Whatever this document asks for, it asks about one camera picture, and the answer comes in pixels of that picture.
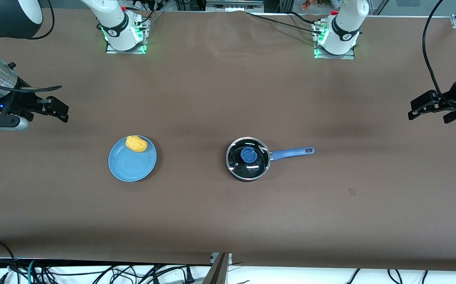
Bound yellow potato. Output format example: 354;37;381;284
125;135;148;153

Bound glass lid with blue knob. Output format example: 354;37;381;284
226;137;271;181

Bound blue round plate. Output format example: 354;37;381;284
108;136;158;182

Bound brown table cover sheet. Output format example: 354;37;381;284
0;8;456;273

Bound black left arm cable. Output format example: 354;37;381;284
422;0;456;104

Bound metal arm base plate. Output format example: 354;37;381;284
313;21;356;60
105;16;150;55

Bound black pot with blue handle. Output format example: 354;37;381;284
226;136;315;182

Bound long black table cable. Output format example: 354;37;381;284
245;11;323;34

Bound aluminium frame crossbar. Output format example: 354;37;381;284
205;0;264;13

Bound aluminium frame profile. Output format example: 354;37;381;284
202;252;233;284

